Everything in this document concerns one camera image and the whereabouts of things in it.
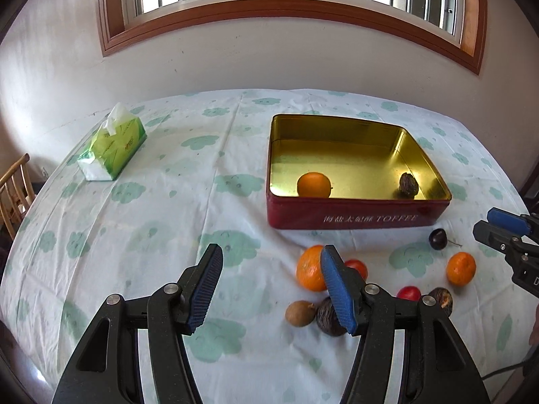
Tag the dark plum with stem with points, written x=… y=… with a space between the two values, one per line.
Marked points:
x=437 y=239

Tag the wooden framed window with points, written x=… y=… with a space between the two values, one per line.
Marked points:
x=252 y=12

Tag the small orange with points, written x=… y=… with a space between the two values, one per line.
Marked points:
x=461 y=269

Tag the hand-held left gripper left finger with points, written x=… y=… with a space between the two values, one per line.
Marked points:
x=205 y=290

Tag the dark wrinkled passion fruit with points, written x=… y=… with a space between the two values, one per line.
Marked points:
x=442 y=298
x=328 y=317
x=408 y=185

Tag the large orange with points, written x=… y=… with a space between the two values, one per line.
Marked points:
x=309 y=269

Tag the wooden chair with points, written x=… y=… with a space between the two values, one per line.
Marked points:
x=17 y=181

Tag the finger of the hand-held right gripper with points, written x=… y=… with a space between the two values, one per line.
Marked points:
x=492 y=240
x=505 y=220

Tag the person's right hand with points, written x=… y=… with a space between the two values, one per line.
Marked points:
x=535 y=326

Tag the medium orange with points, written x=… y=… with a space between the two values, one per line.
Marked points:
x=313 y=185

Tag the green tissue pack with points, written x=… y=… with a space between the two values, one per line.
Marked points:
x=113 y=147

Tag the red tomato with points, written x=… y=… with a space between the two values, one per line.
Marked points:
x=407 y=293
x=358 y=267

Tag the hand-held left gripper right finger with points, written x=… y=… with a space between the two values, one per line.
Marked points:
x=337 y=290

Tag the red and gold tin box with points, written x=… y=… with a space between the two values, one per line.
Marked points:
x=358 y=219

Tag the white tablecloth with green clouds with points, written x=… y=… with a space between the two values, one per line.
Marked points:
x=147 y=219

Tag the brown round fruit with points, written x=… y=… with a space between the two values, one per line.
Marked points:
x=300 y=313

